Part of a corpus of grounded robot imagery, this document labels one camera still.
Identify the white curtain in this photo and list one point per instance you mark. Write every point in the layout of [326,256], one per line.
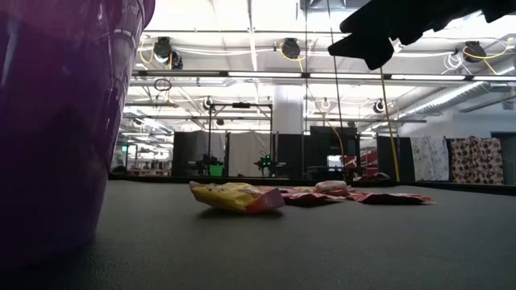
[248,153]

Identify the silver ventilation duct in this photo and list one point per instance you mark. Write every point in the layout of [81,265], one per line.
[451,96]

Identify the black robot with green light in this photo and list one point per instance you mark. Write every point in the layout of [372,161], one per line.
[266,163]

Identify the Smarties candy roll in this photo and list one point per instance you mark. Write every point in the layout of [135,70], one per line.
[331,186]

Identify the grey cabinet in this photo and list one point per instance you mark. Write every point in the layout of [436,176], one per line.
[506,157]

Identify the purple plastic bucket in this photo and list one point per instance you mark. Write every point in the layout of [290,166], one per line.
[60,121]

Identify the red equipment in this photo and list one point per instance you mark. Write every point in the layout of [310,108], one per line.
[364,161]

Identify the white pillar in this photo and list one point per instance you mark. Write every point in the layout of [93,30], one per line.
[288,108]

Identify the red Skittles candy pack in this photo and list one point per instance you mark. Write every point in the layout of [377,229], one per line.
[389,197]
[308,196]

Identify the black screen on stand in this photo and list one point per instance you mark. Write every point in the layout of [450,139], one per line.
[334,141]

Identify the black gantry frame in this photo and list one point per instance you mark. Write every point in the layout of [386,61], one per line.
[241,105]

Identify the green box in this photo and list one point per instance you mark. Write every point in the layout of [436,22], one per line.
[216,170]

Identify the black partition panel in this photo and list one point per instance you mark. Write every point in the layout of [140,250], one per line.
[393,159]

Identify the brown dotted cloth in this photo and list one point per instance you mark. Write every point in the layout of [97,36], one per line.
[475,160]

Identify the black curtain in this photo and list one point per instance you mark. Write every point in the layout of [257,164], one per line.
[197,153]

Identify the yellow Sour Patch candy pack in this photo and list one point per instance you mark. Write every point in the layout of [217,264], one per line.
[234,197]

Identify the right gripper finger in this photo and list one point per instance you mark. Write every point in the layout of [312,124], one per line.
[383,20]
[367,50]

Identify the long ceiling light bar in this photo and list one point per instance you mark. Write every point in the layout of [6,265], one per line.
[262,74]

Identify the white floral cloth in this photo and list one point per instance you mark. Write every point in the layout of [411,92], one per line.
[429,158]

